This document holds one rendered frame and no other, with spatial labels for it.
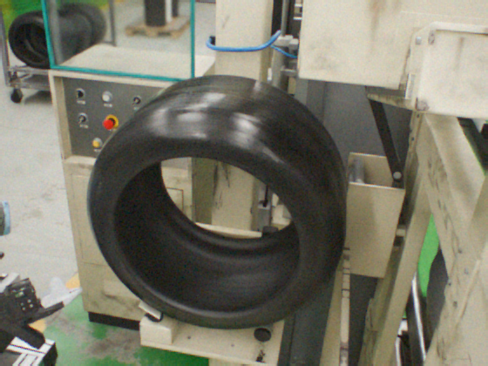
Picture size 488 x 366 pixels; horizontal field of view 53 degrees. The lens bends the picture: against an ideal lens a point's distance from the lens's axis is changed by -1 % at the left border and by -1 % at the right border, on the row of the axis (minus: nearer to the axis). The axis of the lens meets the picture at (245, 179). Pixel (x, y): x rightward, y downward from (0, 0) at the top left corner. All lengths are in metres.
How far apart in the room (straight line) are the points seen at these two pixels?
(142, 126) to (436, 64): 0.63
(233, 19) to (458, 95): 0.83
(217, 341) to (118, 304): 1.12
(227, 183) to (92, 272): 1.08
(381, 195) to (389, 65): 0.74
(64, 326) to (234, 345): 1.40
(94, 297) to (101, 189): 1.43
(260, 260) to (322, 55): 0.87
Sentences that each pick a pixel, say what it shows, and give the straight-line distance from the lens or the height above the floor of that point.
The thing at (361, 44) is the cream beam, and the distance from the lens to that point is 0.65.
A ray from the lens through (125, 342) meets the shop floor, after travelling 2.52.
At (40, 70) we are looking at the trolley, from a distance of 5.13.
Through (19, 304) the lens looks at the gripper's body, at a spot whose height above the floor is 1.04.
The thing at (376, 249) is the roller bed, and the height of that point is 1.00.
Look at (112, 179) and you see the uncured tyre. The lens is 1.08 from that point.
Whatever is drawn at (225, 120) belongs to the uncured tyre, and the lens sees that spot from 0.97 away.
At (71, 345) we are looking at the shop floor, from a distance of 2.56.
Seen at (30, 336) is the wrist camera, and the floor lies 0.96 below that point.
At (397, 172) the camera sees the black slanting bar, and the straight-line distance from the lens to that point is 1.34.
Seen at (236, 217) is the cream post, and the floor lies 0.99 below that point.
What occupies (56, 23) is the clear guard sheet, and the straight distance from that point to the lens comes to 1.95.
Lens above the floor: 1.84
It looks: 29 degrees down
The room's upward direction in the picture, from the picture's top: 3 degrees clockwise
